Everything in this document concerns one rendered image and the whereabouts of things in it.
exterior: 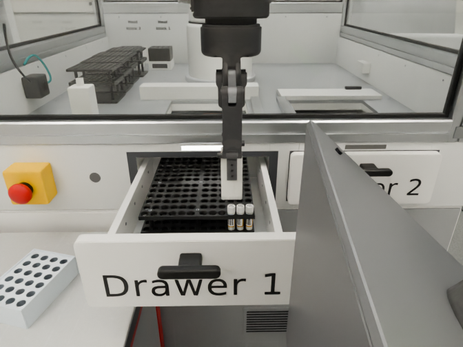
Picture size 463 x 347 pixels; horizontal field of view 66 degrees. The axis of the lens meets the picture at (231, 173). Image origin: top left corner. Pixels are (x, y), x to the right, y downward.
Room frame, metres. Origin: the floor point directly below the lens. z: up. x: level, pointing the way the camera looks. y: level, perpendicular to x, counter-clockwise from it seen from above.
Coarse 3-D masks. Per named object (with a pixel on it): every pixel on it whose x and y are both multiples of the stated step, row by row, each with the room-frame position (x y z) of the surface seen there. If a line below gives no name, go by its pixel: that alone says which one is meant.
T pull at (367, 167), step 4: (360, 164) 0.62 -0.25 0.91; (364, 164) 0.62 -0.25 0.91; (368, 164) 0.62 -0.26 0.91; (372, 164) 0.62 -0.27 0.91; (364, 168) 0.60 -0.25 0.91; (368, 168) 0.60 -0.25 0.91; (372, 168) 0.60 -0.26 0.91; (376, 168) 0.60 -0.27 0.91; (380, 168) 0.60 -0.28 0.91; (384, 168) 0.60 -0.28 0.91; (388, 168) 0.60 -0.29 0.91; (368, 172) 0.59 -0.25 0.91; (372, 172) 0.59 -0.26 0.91; (376, 172) 0.59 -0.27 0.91; (380, 172) 0.59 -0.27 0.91; (384, 172) 0.59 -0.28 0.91; (388, 172) 0.59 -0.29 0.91; (392, 172) 0.59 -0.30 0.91; (372, 176) 0.59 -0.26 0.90; (376, 176) 0.59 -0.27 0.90; (380, 176) 0.59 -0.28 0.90; (384, 176) 0.59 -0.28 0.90; (388, 176) 0.59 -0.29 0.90
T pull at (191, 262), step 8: (184, 256) 0.35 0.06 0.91; (192, 256) 0.35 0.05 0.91; (200, 256) 0.35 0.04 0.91; (184, 264) 0.34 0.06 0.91; (192, 264) 0.34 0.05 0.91; (200, 264) 0.34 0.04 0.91; (160, 272) 0.32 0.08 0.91; (168, 272) 0.32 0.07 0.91; (176, 272) 0.32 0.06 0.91; (184, 272) 0.32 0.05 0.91; (192, 272) 0.32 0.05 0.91; (200, 272) 0.32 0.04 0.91; (208, 272) 0.32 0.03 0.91; (216, 272) 0.32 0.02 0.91
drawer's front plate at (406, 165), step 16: (368, 160) 0.63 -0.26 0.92; (384, 160) 0.63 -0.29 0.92; (400, 160) 0.63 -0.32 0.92; (416, 160) 0.63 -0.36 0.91; (432, 160) 0.63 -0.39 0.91; (400, 176) 0.63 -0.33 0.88; (416, 176) 0.63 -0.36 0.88; (432, 176) 0.63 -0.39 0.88; (288, 192) 0.63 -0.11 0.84; (400, 192) 0.63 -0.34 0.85; (416, 192) 0.63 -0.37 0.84; (432, 192) 0.63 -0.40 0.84
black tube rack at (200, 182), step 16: (160, 160) 0.66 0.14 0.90; (176, 160) 0.66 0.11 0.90; (192, 160) 0.66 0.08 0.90; (208, 160) 0.66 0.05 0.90; (160, 176) 0.59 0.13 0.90; (176, 176) 0.59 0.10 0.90; (192, 176) 0.59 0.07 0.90; (208, 176) 0.59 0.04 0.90; (160, 192) 0.53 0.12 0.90; (176, 192) 0.53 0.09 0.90; (192, 192) 0.53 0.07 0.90; (208, 192) 0.53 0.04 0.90; (144, 208) 0.49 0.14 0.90; (160, 208) 0.48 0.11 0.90; (176, 208) 0.49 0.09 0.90; (192, 208) 0.53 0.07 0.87; (208, 208) 0.48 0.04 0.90; (224, 208) 0.53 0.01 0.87; (144, 224) 0.48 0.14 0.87; (160, 224) 0.48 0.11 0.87; (176, 224) 0.48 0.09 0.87; (192, 224) 0.48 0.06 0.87; (208, 224) 0.48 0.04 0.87; (224, 224) 0.48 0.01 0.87
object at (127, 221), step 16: (144, 160) 0.67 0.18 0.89; (256, 160) 0.71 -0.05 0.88; (144, 176) 0.62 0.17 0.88; (256, 176) 0.71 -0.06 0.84; (128, 192) 0.54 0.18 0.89; (144, 192) 0.61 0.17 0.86; (256, 192) 0.64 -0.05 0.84; (272, 192) 0.54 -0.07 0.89; (128, 208) 0.50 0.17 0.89; (256, 208) 0.58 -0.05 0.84; (272, 208) 0.49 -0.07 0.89; (112, 224) 0.44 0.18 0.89; (128, 224) 0.48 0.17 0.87; (256, 224) 0.53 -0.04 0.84; (272, 224) 0.45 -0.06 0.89
